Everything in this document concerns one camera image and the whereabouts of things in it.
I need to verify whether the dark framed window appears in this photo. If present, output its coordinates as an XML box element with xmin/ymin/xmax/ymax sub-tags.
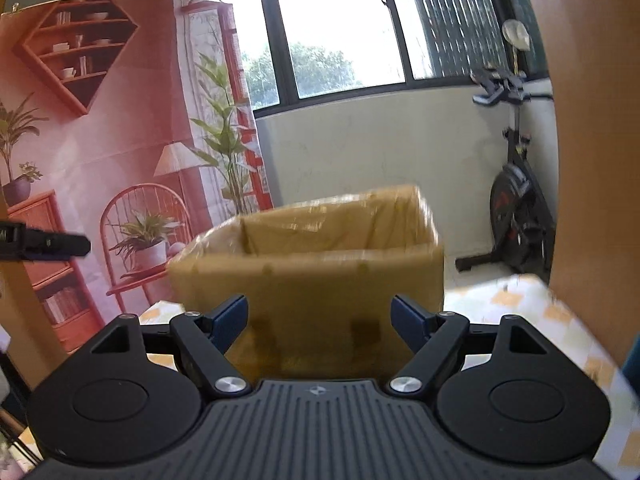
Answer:
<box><xmin>234</xmin><ymin>0</ymin><xmax>547</xmax><ymax>112</ymax></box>

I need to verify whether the wooden board panel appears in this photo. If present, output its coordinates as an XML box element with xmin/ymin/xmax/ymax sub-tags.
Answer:
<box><xmin>514</xmin><ymin>0</ymin><xmax>640</xmax><ymax>367</ymax></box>

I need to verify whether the brown cardboard box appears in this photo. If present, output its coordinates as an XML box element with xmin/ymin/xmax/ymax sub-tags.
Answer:
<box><xmin>167</xmin><ymin>184</ymin><xmax>446</xmax><ymax>378</ymax></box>

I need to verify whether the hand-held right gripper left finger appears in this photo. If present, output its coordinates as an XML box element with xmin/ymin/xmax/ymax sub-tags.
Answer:
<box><xmin>89</xmin><ymin>294</ymin><xmax>253</xmax><ymax>401</ymax></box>

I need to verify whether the checked floral tablecloth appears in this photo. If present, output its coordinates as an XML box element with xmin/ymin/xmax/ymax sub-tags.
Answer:
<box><xmin>139</xmin><ymin>272</ymin><xmax>640</xmax><ymax>480</ymax></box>

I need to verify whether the printed room backdrop poster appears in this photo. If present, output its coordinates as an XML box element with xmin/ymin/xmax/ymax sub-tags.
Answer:
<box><xmin>0</xmin><ymin>0</ymin><xmax>277</xmax><ymax>357</ymax></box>

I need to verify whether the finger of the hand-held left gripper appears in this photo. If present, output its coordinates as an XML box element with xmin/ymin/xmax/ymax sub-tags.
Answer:
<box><xmin>0</xmin><ymin>219</ymin><xmax>92</xmax><ymax>264</ymax></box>

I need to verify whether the black exercise bike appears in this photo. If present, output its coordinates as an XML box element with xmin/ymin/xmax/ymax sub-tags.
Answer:
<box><xmin>455</xmin><ymin>66</ymin><xmax>559</xmax><ymax>274</ymax></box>

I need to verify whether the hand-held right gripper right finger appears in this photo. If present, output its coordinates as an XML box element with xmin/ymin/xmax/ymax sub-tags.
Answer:
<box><xmin>384</xmin><ymin>294</ymin><xmax>557</xmax><ymax>401</ymax></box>

